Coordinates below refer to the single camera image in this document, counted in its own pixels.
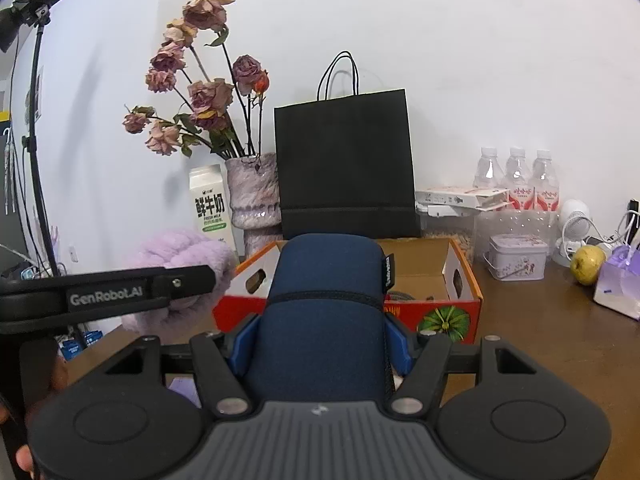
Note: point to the red cardboard box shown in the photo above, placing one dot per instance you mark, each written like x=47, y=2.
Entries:
x=425, y=272

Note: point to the purple white carton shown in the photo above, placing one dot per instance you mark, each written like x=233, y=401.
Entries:
x=620, y=285

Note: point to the black light stand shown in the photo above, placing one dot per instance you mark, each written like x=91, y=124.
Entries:
x=34, y=135

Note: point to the white green milk carton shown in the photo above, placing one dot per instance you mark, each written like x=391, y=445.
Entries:
x=210, y=205

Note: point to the yellow-green apple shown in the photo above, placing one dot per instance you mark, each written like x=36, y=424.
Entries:
x=587, y=265

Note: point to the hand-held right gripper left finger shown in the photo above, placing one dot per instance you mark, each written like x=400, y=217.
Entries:
x=245, y=342

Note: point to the flat white pink box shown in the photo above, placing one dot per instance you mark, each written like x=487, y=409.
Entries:
x=450, y=194

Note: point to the white hanging clips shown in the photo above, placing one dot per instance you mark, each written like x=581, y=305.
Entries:
x=8, y=170

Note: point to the purple fluffy plush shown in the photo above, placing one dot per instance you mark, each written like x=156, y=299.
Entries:
x=165, y=255

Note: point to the red label water bottle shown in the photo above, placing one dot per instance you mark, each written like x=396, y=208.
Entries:
x=544, y=177
x=517, y=175

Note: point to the white wall socket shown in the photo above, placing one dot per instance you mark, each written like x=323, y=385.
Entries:
x=74, y=253

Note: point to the clear plastic food container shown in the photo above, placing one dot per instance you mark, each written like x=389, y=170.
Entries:
x=447, y=230

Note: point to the clear water bottle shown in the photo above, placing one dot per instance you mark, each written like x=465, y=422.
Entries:
x=487, y=170

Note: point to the mottled purple vase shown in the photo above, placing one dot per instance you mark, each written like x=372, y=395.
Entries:
x=252, y=190

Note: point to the dried rose bouquet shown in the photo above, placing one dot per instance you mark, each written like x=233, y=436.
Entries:
x=207, y=97

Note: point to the navy blue fabric case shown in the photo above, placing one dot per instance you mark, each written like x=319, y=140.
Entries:
x=320, y=310

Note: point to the cluttered storage cart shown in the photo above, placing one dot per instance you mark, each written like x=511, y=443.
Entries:
x=30, y=272

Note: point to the small white desk fan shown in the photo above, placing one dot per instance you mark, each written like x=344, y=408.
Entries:
x=574, y=217

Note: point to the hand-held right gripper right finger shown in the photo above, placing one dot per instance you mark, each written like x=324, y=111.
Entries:
x=401, y=347

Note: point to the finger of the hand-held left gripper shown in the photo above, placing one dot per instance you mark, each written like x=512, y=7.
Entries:
x=185, y=284

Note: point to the small printed tin box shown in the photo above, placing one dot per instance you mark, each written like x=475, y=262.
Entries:
x=517, y=260

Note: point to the person's left hand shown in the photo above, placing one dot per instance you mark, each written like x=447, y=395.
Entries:
x=60, y=375

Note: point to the black paper bag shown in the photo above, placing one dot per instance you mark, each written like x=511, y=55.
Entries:
x=345, y=160

